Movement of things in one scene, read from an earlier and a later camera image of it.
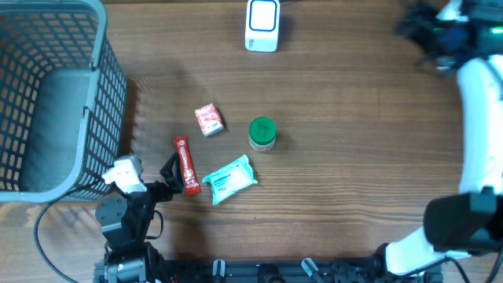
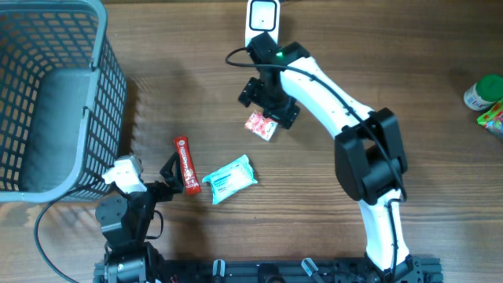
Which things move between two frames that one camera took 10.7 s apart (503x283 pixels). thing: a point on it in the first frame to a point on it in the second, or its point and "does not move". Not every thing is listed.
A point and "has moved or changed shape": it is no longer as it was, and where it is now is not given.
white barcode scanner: x=262 y=25 does not move
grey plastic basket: x=63 y=101 does not move
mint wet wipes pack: x=230 y=180 does not move
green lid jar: x=262 y=134 has moved or changed shape
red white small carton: x=210 y=119 to x=262 y=126
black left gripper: x=173 y=180 does not move
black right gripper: x=416 y=32 to x=283 y=113
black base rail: x=332 y=270 does not move
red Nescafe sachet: x=191 y=181 does not move
